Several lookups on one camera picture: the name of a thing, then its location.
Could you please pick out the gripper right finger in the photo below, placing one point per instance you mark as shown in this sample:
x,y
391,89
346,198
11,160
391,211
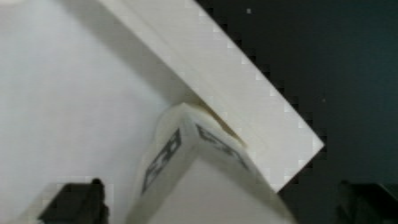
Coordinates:
x,y
366,203

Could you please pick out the white leg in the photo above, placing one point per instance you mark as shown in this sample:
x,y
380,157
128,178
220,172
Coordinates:
x,y
201,186

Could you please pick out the white square tabletop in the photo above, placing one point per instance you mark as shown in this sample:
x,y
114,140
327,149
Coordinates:
x,y
107,60

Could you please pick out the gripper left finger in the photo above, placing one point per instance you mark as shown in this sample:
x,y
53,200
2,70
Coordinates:
x,y
76,206

